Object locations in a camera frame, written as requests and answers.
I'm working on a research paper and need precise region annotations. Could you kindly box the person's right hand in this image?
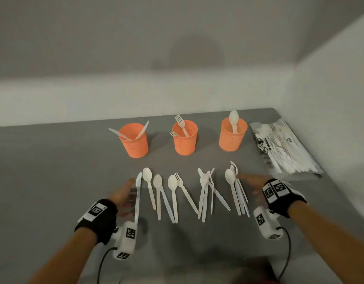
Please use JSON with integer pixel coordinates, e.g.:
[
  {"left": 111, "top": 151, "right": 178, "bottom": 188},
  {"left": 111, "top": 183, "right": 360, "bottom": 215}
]
[{"left": 236, "top": 174, "right": 273, "bottom": 204}]

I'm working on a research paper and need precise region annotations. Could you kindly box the person's left hand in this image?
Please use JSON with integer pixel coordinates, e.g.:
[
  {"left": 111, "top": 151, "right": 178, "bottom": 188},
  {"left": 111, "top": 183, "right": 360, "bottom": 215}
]
[{"left": 108, "top": 176, "right": 138, "bottom": 218}]

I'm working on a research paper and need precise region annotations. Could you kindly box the orange mesh cup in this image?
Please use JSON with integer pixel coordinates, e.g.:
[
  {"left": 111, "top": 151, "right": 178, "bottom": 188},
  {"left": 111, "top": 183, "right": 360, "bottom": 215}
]
[
  {"left": 219, "top": 117, "right": 248, "bottom": 152},
  {"left": 172, "top": 120, "right": 199, "bottom": 156},
  {"left": 118, "top": 123, "right": 149, "bottom": 159}
]

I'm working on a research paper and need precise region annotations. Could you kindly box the bunch of white plastic cutlery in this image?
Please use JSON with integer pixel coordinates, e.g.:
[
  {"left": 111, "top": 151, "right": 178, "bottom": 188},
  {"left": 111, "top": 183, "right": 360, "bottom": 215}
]
[{"left": 134, "top": 161, "right": 251, "bottom": 224}]

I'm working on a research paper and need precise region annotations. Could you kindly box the clear plastic zip bag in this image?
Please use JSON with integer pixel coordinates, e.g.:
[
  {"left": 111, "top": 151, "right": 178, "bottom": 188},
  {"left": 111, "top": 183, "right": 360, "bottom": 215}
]
[{"left": 249, "top": 118, "right": 324, "bottom": 178}]

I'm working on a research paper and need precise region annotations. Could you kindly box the white plastic knife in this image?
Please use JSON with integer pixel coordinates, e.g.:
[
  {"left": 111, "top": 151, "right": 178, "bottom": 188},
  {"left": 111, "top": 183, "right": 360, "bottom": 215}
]
[
  {"left": 108, "top": 128, "right": 132, "bottom": 141},
  {"left": 136, "top": 120, "right": 150, "bottom": 140}
]

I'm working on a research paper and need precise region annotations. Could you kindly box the white plastic spoon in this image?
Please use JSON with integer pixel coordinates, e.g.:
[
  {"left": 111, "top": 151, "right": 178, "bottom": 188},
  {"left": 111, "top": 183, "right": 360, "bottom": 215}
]
[{"left": 228, "top": 110, "right": 240, "bottom": 134}]

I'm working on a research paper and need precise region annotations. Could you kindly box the person's left forearm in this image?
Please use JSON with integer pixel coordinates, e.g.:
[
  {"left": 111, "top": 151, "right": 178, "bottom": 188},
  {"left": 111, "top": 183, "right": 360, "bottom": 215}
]
[{"left": 28, "top": 226, "right": 98, "bottom": 284}]

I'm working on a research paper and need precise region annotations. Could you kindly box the person's right forearm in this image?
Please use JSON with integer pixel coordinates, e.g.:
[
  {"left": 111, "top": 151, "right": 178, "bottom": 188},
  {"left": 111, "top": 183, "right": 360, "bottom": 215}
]
[{"left": 287, "top": 200, "right": 364, "bottom": 284}]

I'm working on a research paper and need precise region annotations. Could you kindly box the black wrist strap with markers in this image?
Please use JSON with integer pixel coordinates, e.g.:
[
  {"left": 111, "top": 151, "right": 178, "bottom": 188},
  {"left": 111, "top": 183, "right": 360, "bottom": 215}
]
[
  {"left": 74, "top": 199, "right": 118, "bottom": 246},
  {"left": 262, "top": 179, "right": 307, "bottom": 219}
]

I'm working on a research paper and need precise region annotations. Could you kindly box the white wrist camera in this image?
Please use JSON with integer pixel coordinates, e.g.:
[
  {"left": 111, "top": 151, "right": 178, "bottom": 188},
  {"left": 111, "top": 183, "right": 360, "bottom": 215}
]
[{"left": 253, "top": 206, "right": 284, "bottom": 241}]

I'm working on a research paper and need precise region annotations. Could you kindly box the black cable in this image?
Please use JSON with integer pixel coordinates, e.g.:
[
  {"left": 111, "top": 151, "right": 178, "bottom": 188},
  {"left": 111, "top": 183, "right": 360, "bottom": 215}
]
[
  {"left": 275, "top": 226, "right": 292, "bottom": 281},
  {"left": 97, "top": 247, "right": 118, "bottom": 284}
]

